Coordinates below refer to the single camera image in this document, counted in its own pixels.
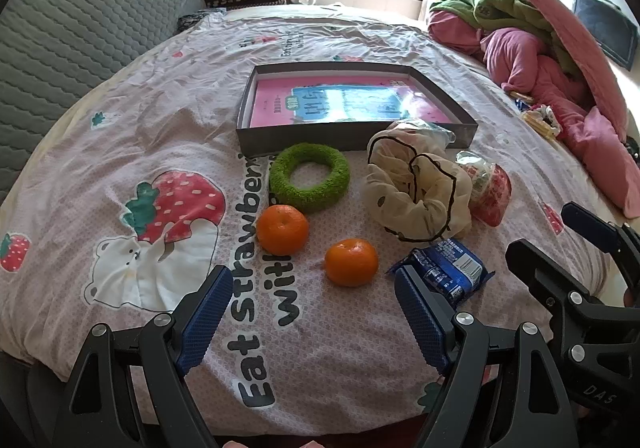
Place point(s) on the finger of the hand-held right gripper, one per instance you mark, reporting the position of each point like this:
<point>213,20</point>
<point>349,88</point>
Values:
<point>537,268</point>
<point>590,223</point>

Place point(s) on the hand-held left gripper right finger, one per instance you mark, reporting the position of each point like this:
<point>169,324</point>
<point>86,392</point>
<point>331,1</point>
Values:
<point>422,323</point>

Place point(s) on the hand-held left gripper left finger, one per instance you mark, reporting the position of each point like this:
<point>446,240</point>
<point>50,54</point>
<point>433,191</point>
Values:
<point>207,313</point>

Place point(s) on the blue snack packet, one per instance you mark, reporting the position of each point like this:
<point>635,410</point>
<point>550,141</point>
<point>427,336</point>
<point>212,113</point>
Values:
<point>452,268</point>

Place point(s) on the red snack packet white label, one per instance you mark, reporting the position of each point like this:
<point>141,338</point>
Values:
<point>492,193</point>

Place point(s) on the orange tangerine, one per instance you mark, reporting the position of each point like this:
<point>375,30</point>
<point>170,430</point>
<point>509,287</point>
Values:
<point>282,229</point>
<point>351,262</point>

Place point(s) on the cream pouch with black trim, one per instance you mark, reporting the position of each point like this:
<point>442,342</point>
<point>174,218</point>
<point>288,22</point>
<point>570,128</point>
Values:
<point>395,198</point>

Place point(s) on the shallow grey cardboard box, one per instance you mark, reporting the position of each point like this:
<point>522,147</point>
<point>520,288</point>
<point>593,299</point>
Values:
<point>300,137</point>

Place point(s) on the plastic bag of snacks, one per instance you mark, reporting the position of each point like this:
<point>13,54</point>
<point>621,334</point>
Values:
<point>542,121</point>

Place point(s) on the small blue packet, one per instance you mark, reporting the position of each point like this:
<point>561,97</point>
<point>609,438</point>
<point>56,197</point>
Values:
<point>525,104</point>

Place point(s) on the small orange packet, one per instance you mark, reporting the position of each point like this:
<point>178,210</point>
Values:
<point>515,94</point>

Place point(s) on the pink clothing pile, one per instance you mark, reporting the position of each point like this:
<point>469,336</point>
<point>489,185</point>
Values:
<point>520,56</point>

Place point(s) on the pink quilted cushion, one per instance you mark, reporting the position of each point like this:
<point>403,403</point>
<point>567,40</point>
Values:
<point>570,33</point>

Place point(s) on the black flat screen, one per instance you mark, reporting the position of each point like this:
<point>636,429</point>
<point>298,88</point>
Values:
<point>605,26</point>

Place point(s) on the pink book with blue print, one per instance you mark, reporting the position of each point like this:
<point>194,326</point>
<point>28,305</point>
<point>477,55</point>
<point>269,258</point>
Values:
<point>277,103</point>

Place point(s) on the green jacket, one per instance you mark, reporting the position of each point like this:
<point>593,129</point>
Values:
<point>495,3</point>

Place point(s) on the dark floral cloth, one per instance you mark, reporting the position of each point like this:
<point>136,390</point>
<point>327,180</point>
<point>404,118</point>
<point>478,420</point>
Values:
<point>192,21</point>

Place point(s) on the grey quilted headboard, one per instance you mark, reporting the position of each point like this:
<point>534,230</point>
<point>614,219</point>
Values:
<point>85,38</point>

